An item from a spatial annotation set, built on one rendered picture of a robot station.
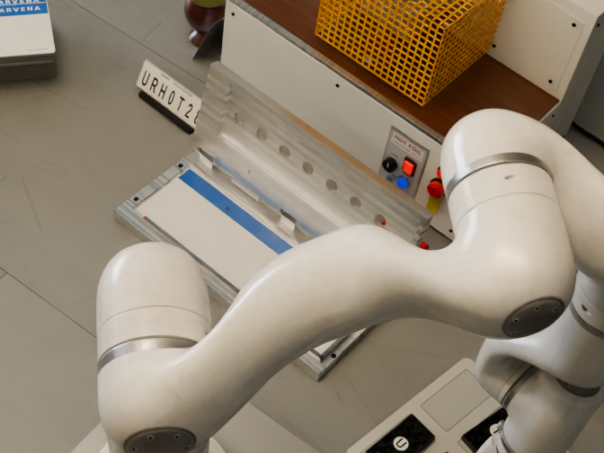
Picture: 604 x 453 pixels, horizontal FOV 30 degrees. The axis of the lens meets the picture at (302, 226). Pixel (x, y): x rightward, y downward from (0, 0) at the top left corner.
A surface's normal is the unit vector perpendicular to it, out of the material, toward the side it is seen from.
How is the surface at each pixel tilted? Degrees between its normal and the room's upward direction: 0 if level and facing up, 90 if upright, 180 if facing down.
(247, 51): 90
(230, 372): 66
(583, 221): 73
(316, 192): 78
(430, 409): 0
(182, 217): 0
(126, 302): 28
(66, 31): 0
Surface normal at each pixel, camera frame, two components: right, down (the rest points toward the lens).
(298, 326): -0.07, 0.48
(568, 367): -0.63, 0.62
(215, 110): -0.61, 0.42
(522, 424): -0.80, 0.22
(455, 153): -0.81, -0.30
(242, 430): 0.08, -0.58
